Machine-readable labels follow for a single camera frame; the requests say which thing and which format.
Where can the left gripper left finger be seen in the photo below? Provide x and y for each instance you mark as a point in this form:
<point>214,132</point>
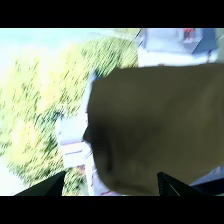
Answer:
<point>50,187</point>

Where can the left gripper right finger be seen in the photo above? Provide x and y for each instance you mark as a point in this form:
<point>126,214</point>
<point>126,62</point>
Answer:
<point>170,186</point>

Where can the brown garment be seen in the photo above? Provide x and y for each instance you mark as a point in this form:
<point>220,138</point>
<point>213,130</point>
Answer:
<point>156,130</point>

